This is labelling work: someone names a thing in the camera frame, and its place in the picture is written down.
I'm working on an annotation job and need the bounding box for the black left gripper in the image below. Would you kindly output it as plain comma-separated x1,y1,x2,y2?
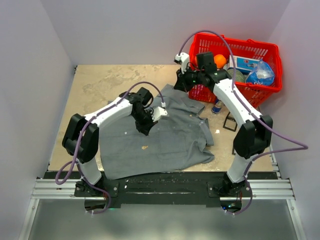
132,109,158,136

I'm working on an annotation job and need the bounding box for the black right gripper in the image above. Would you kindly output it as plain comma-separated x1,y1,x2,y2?
174,64,205,93

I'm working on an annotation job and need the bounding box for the grey button-up shirt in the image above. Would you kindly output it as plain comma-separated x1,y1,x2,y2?
100,84,215,180

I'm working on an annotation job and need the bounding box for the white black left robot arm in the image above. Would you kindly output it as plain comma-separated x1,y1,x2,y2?
62,87,167,196

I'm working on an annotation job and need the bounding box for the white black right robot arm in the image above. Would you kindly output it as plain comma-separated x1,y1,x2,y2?
174,52,273,197

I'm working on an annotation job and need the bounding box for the blue silver drink can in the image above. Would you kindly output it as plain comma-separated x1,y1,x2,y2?
211,98,224,114

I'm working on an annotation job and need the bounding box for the orange fruit right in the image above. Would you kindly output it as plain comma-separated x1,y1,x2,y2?
213,54,227,69

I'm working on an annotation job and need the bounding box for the green melon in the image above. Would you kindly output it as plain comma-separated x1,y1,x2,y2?
227,68,246,83

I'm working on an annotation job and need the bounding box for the white blue light bulb box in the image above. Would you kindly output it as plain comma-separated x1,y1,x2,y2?
226,55,259,75

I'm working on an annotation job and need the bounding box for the red plastic shopping basket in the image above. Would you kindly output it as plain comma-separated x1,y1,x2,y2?
189,33,283,108

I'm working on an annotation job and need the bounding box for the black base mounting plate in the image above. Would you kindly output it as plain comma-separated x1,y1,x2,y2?
43,171,279,210

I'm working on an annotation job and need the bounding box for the blue plastic bag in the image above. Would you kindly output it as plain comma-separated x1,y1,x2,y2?
245,60,275,86

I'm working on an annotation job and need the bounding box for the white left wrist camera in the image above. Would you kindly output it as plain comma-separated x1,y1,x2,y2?
151,106,168,123

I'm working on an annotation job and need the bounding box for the black rectangular frame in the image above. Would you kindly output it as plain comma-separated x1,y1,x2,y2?
222,112,238,132

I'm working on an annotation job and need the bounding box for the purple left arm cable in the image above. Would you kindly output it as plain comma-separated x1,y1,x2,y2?
54,81,167,215

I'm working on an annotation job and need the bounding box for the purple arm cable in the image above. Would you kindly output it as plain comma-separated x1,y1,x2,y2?
54,81,167,215
177,30,309,216

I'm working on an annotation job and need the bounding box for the aluminium frame rail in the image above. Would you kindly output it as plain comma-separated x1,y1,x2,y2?
18,177,78,240

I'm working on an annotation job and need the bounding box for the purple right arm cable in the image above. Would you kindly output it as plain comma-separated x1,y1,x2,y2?
177,30,309,216

